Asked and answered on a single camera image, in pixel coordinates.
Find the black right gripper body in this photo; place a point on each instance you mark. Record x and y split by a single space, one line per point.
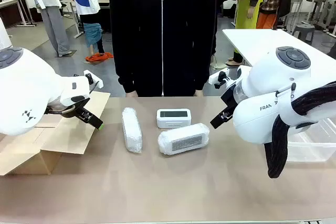
229 100

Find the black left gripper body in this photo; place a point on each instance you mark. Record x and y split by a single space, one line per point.
74 110

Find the narrow bubble-wrapped clock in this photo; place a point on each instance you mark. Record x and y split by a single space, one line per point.
132 129

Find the bubble-wrapped clock with visible grille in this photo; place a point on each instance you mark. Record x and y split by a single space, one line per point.
183 140

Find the unwrapped white digital clock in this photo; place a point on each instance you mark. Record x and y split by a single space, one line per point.
173 119

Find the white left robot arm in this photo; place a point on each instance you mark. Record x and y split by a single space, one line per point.
26 90

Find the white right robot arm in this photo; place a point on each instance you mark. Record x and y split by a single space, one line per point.
262 87

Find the person's left hand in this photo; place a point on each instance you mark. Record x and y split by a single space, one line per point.
198 93

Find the person's right hand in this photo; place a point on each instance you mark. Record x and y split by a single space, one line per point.
130 94

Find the open cardboard box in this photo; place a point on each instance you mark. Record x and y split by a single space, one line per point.
65 134

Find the orange cloth on floor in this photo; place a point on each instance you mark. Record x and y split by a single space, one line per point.
98 57

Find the teal trousers on mannequin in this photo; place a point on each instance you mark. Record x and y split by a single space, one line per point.
92 33

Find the grey trousers on mannequin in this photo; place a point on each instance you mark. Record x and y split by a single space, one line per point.
56 30

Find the yellow apron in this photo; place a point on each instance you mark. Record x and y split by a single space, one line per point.
244 14

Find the orange trousers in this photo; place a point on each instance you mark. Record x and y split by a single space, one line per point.
266 20

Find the clear plastic bin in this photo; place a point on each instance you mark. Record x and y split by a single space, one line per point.
309 145

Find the person in black hoodie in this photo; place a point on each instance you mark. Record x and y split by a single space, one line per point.
162 37

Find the grey plastic step stool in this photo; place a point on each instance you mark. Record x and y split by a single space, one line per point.
303 28

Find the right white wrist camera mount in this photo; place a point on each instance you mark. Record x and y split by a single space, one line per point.
223 77

